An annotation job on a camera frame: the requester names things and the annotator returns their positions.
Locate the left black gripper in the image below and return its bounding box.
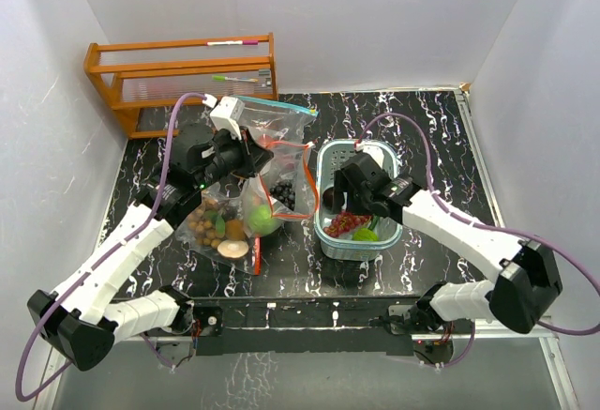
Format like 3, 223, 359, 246
195, 125, 274, 190

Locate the light blue plastic basket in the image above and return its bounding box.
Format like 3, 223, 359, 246
314, 139, 403, 262

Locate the red grape bunch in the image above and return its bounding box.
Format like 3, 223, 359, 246
323, 212, 371, 238

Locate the green cucumber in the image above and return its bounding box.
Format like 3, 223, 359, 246
368, 216, 380, 231

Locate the orange-zipper clear bag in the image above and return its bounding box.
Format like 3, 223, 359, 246
175, 184, 262, 276
242, 141, 319, 237

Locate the green lime fruit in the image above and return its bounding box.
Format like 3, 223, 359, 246
352, 227, 379, 242

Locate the dark grape bunch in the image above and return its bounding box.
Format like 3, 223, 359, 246
269, 180, 295, 210

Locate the red apple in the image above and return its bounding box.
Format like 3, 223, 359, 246
257, 134, 273, 147

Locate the longan bunch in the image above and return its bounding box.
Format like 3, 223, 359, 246
187, 199, 225, 250

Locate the blue-zipper clear bag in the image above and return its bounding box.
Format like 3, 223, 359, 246
235, 96, 319, 144

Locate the orange fruit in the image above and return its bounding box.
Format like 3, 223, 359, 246
225, 220, 247, 241

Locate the white round bun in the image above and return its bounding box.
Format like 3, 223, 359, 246
217, 240, 249, 260

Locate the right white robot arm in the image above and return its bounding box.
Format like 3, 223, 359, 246
333, 152, 563, 334

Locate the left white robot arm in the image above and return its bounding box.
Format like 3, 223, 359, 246
27, 128, 274, 372

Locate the green marker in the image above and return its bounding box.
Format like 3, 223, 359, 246
212, 75, 259, 84

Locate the orange wooden shelf rack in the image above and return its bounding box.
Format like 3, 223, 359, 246
83, 33, 278, 139

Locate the pink white marker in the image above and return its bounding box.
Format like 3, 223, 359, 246
205, 39, 260, 47

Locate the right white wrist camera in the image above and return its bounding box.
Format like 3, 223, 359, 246
354, 142, 384, 168

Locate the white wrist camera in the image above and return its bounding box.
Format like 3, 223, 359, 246
202, 95, 245, 141
354, 142, 384, 168

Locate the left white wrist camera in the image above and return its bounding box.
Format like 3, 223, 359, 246
202, 95, 245, 141

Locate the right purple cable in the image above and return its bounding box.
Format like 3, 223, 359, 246
353, 112, 600, 368

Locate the purple cable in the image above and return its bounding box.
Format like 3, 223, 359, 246
353, 112, 600, 368
14, 92, 218, 402

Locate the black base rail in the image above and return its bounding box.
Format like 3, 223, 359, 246
193, 296, 449, 356

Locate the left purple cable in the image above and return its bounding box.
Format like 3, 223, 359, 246
14, 92, 218, 402

